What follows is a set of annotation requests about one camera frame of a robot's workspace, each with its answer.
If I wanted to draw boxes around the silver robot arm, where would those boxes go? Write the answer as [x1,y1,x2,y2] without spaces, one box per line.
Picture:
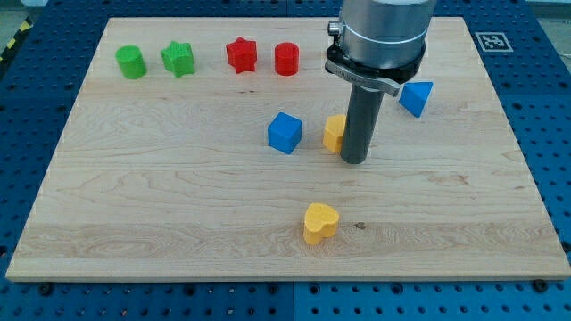
[325,0,436,96]

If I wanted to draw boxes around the yellow heart block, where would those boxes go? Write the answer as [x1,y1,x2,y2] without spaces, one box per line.
[303,202,340,245]

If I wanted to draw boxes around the blue cube block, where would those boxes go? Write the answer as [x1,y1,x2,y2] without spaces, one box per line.
[268,112,302,154]

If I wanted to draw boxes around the yellow pentagon block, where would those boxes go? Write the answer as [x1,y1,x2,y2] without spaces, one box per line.
[322,114,346,153]

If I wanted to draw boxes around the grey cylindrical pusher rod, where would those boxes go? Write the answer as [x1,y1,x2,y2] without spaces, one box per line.
[340,85,384,164]

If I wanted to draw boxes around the red cylinder block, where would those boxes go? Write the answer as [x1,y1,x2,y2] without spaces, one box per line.
[274,42,300,76]

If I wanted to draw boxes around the red star block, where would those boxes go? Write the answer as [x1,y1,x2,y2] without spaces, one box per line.
[226,37,257,74]

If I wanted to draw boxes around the blue triangle block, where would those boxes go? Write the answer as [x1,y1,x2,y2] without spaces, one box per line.
[399,81,434,118]

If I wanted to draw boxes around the green star block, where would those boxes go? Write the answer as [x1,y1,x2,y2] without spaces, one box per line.
[161,41,194,78]

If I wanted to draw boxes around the green cylinder block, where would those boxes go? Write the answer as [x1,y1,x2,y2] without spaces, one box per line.
[115,45,146,79]

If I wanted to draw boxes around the white fiducial marker tag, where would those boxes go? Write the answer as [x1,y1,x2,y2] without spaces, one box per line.
[476,31,513,53]

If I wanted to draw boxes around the yellow black hazard tape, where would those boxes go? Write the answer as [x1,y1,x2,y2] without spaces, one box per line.
[1,16,33,65]

